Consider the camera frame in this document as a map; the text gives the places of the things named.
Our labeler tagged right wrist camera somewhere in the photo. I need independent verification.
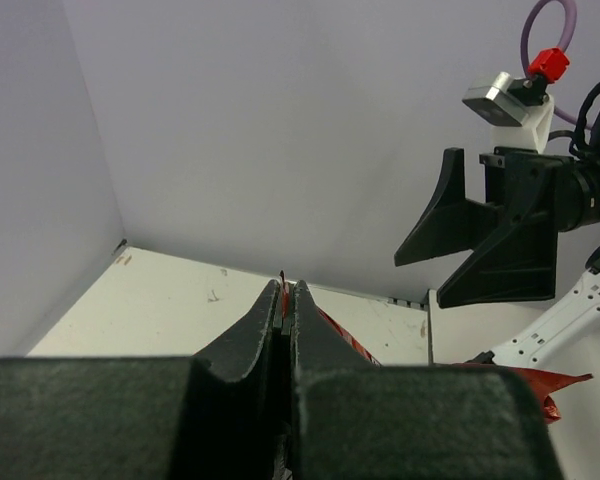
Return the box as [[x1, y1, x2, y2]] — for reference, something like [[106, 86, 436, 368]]
[[462, 47, 570, 154]]

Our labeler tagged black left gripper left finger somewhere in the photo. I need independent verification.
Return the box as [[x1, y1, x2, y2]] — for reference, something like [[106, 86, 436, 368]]
[[0, 281, 279, 479]]

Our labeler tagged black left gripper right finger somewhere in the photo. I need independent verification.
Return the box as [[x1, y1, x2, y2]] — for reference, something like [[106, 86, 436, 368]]
[[290, 282, 562, 479]]

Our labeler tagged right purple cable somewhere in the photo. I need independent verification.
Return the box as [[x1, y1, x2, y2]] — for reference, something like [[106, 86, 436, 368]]
[[520, 0, 580, 146]]

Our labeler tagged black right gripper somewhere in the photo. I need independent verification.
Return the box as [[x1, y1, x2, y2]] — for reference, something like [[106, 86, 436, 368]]
[[394, 147, 583, 308]]

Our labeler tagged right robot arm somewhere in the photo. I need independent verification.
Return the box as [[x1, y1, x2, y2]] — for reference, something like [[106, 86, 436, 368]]
[[394, 66, 600, 479]]

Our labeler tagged red chips bag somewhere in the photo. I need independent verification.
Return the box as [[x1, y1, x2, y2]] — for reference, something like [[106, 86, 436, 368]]
[[278, 269, 594, 427]]

